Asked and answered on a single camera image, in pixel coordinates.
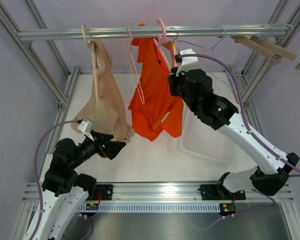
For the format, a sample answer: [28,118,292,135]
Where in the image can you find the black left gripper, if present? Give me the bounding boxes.
[69,129,126,169]

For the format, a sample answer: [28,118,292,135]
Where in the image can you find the orange t shirt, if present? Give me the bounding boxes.
[128,38,184,141]

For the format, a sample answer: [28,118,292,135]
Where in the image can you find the thick pink plastic hanger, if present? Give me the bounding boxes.
[154,18,177,71]

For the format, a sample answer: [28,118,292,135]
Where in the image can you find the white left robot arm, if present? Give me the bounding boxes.
[24,132,126,240]

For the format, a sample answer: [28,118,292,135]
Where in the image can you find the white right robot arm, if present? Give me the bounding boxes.
[168,67,300,199]

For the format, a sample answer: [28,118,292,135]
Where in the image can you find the wooden hanger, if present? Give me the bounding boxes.
[162,40,177,68]

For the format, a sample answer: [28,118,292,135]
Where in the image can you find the beige hanger under garment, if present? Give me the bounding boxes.
[81,24,105,73]

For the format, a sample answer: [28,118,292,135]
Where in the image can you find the beige garment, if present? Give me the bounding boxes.
[73,40,134,144]

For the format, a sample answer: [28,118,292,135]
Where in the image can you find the white plastic basket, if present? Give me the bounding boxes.
[180,109,237,164]

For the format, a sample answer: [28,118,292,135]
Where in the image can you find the aluminium hanging rod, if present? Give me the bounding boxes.
[17,23,293,41]

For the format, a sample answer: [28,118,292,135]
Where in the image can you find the wooden hangers at right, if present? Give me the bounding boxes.
[231,35,300,70]

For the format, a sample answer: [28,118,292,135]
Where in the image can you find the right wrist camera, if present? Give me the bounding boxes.
[176,48,200,77]

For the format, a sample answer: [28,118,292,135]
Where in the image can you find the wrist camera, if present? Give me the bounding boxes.
[77,118,94,141]
[176,48,200,77]

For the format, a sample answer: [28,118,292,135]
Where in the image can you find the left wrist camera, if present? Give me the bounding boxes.
[77,118,94,141]

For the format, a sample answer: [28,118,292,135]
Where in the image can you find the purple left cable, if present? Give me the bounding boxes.
[29,120,95,240]

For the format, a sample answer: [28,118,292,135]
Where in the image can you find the purple cable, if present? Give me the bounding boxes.
[29,120,95,240]
[176,53,300,231]

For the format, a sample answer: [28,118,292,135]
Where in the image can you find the thin pink wire hanger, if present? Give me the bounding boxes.
[121,27,145,105]

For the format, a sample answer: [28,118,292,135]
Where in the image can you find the blue wire hanger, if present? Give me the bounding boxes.
[164,24,238,91]

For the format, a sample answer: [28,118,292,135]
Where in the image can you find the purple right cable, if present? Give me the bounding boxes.
[176,53,300,231]

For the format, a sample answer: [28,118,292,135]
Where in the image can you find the aluminium front rail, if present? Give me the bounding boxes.
[22,181,295,203]

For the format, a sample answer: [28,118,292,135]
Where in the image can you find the white slotted cable duct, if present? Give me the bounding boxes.
[78,202,221,213]

